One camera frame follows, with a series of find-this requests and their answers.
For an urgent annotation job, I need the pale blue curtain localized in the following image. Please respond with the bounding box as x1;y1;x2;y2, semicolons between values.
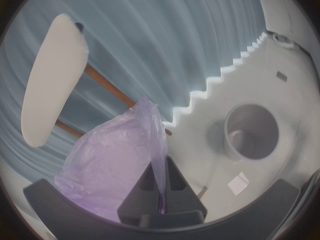
0;0;265;184

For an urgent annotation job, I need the white trash bin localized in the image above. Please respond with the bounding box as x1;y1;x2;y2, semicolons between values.
224;104;280;161

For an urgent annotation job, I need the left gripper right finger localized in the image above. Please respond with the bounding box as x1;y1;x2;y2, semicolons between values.
165;156;208;224

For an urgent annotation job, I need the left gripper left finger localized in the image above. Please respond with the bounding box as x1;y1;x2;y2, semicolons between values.
117;162;160;226

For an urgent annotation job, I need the white padded wooden chair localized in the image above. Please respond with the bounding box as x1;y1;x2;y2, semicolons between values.
20;13;173;149

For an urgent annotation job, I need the purple plastic bag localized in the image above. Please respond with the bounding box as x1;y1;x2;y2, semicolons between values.
54;96;168;221

